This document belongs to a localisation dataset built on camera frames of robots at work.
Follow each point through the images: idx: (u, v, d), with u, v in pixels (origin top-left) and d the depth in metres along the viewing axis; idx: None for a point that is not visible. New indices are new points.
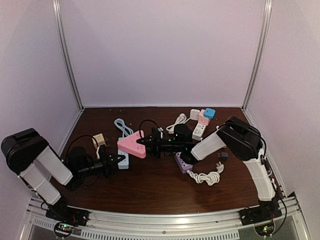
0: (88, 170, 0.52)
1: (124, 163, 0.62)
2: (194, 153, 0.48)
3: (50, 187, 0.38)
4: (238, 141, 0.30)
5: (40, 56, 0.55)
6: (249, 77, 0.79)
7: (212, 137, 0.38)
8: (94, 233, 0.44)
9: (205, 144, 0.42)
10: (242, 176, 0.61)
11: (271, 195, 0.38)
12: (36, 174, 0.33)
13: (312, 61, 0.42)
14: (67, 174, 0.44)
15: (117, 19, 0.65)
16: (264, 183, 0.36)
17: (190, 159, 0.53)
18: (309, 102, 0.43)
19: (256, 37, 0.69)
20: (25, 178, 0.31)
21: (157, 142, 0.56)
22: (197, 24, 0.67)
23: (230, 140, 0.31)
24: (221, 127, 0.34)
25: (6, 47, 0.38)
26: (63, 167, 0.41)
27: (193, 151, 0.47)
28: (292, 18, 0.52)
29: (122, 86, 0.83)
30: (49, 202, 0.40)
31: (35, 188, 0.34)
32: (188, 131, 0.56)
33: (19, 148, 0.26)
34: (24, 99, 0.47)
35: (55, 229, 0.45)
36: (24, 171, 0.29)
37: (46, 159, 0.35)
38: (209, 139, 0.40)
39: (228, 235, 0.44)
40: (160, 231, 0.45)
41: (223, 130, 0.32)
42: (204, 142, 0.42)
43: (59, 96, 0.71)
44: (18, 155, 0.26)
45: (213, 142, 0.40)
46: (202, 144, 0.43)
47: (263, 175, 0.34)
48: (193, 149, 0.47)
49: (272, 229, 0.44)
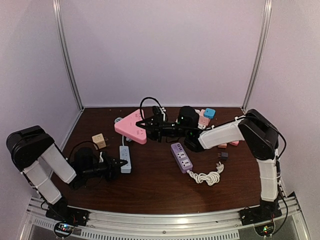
0: (92, 172, 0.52)
1: (127, 167, 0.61)
2: (201, 139, 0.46)
3: (51, 186, 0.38)
4: (259, 138, 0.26)
5: (40, 56, 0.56)
6: (249, 77, 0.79)
7: (229, 128, 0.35)
8: (93, 233, 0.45)
9: (218, 133, 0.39)
10: (243, 176, 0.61)
11: (273, 198, 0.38)
12: (38, 171, 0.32)
13: (312, 60, 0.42)
14: (70, 172, 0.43)
15: (117, 19, 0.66)
16: (271, 184, 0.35)
17: (195, 145, 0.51)
18: (310, 102, 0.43)
19: (256, 37, 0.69)
20: (28, 175, 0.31)
21: (160, 126, 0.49)
22: (197, 24, 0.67)
23: (250, 136, 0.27)
24: (242, 120, 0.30)
25: (6, 48, 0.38)
26: (67, 164, 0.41)
27: (201, 138, 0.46)
28: (292, 18, 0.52)
29: (122, 86, 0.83)
30: (50, 201, 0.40)
31: (37, 186, 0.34)
32: (195, 116, 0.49)
33: (24, 145, 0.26)
34: (24, 99, 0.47)
35: (55, 229, 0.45)
36: (28, 167, 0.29)
37: (50, 156, 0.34)
38: (224, 130, 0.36)
39: (228, 235, 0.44)
40: (160, 231, 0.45)
41: (245, 123, 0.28)
42: (217, 131, 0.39)
43: (59, 96, 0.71)
44: (23, 151, 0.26)
45: (227, 134, 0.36)
46: (214, 133, 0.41)
47: (272, 176, 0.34)
48: (202, 135, 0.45)
49: (272, 229, 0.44)
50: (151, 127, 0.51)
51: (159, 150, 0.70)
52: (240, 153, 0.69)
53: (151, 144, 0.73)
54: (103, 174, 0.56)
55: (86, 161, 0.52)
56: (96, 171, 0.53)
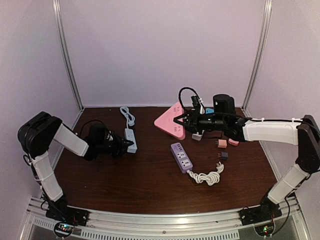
0: (104, 147, 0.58)
1: (133, 147, 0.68)
2: (242, 130, 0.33)
3: (54, 182, 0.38)
4: (315, 150, 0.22)
5: (40, 55, 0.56)
6: (249, 77, 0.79)
7: (287, 129, 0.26)
8: (94, 233, 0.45)
9: (267, 129, 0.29)
10: (243, 176, 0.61)
11: (278, 202, 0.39)
12: (46, 162, 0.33)
13: (312, 60, 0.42)
14: (83, 145, 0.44)
15: (117, 19, 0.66)
16: (285, 187, 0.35)
17: (237, 134, 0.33)
18: (310, 101, 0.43)
19: (256, 37, 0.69)
20: (37, 166, 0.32)
21: (193, 119, 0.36)
22: (196, 24, 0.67)
23: (305, 145, 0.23)
24: (304, 125, 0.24)
25: (6, 47, 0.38)
26: (78, 139, 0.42)
27: (244, 129, 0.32)
28: (292, 18, 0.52)
29: (122, 86, 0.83)
30: (52, 198, 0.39)
31: (43, 179, 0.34)
32: (231, 99, 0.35)
33: (36, 134, 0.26)
34: (24, 99, 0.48)
35: (55, 229, 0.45)
36: (40, 155, 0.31)
37: (60, 137, 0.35)
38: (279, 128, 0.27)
39: (228, 235, 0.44)
40: (160, 231, 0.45)
41: (305, 127, 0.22)
42: (268, 126, 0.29)
43: (59, 96, 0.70)
44: (36, 140, 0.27)
45: (281, 134, 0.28)
46: (263, 128, 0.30)
47: (292, 184, 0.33)
48: (245, 125, 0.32)
49: (272, 229, 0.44)
50: (186, 123, 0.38)
51: (159, 150, 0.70)
52: (240, 153, 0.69)
53: (151, 144, 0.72)
54: (112, 151, 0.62)
55: (99, 137, 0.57)
56: (108, 147, 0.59)
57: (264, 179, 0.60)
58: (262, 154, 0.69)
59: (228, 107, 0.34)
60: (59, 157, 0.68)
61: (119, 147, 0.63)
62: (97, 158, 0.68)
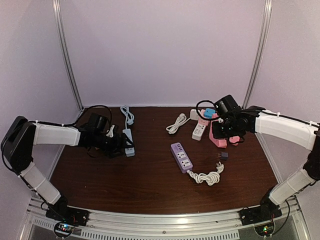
0: (101, 142, 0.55)
1: (131, 150, 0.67)
2: (255, 121, 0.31)
3: (50, 186, 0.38)
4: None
5: (40, 56, 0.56)
6: (249, 77, 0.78)
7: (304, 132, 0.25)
8: (94, 233, 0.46)
9: (282, 126, 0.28)
10: (243, 176, 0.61)
11: (279, 202, 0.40)
12: (36, 172, 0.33)
13: (312, 60, 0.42)
14: (73, 132, 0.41)
15: (117, 19, 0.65)
16: (287, 190, 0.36)
17: (247, 123, 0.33)
18: (310, 102, 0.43)
19: (256, 37, 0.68)
20: (26, 176, 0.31)
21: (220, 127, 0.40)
22: (196, 24, 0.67)
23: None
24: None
25: (6, 47, 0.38)
26: (66, 130, 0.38)
27: (257, 120, 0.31)
28: (292, 18, 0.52)
29: (123, 86, 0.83)
30: (50, 202, 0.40)
31: (36, 187, 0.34)
32: (228, 98, 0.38)
33: (15, 148, 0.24)
34: (24, 99, 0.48)
35: (55, 229, 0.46)
36: (24, 170, 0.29)
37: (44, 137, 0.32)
38: (295, 129, 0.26)
39: (228, 235, 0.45)
40: (161, 231, 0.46)
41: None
42: (284, 123, 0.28)
43: (59, 96, 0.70)
44: (17, 153, 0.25)
45: (296, 135, 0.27)
46: (278, 124, 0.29)
47: (295, 188, 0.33)
48: (260, 116, 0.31)
49: (272, 229, 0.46)
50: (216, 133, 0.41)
51: (158, 150, 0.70)
52: (240, 153, 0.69)
53: (151, 144, 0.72)
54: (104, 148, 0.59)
55: (99, 128, 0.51)
56: (104, 142, 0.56)
57: (264, 180, 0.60)
58: (263, 154, 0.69)
59: (229, 104, 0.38)
60: (59, 158, 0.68)
61: (117, 147, 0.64)
62: (97, 158, 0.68)
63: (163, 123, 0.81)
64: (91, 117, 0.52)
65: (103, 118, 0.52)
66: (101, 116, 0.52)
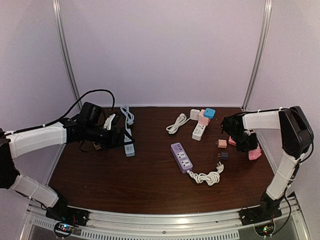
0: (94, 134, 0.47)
1: (131, 150, 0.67)
2: (243, 120, 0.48)
3: (46, 192, 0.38)
4: (292, 130, 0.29)
5: (40, 56, 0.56)
6: (249, 77, 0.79)
7: (269, 115, 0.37)
8: (93, 233, 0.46)
9: (258, 117, 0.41)
10: (243, 176, 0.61)
11: (276, 197, 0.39)
12: (28, 182, 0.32)
13: (312, 61, 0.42)
14: (57, 132, 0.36)
15: (116, 19, 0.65)
16: (280, 179, 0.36)
17: (238, 123, 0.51)
18: (310, 101, 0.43)
19: (255, 37, 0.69)
20: (17, 188, 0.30)
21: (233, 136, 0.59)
22: (196, 24, 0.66)
23: (286, 125, 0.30)
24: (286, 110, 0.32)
25: (6, 47, 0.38)
26: (47, 132, 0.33)
27: (243, 118, 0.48)
28: (292, 19, 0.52)
29: (123, 86, 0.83)
30: (47, 205, 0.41)
31: (31, 196, 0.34)
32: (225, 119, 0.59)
33: None
34: (24, 99, 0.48)
35: (55, 229, 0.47)
36: (13, 185, 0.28)
37: (21, 148, 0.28)
38: (265, 116, 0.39)
39: (228, 235, 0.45)
40: (160, 231, 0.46)
41: (287, 112, 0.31)
42: (259, 115, 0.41)
43: (59, 96, 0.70)
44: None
45: (268, 121, 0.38)
46: (256, 117, 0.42)
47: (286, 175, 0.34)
48: (244, 115, 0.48)
49: (272, 229, 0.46)
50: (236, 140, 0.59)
51: (159, 150, 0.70)
52: (240, 153, 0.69)
53: (151, 144, 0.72)
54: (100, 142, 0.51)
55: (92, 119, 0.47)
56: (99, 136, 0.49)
57: (264, 180, 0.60)
58: (262, 153, 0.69)
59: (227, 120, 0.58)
60: (59, 158, 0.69)
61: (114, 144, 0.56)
62: (97, 158, 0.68)
63: (163, 123, 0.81)
64: (83, 107, 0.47)
65: (96, 109, 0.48)
66: (94, 107, 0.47)
